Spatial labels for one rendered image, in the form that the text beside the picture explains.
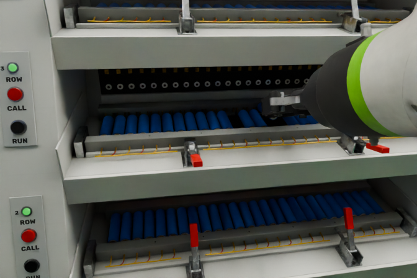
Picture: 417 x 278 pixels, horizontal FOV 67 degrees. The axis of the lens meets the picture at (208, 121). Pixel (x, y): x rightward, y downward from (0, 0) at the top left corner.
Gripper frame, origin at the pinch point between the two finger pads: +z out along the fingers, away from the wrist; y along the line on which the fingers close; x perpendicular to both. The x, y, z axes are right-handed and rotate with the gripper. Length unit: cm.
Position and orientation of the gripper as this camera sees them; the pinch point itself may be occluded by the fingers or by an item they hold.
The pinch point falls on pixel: (278, 108)
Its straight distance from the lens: 54.1
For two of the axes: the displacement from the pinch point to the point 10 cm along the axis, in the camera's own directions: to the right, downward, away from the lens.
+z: -1.6, 0.4, 9.9
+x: 0.5, 10.0, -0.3
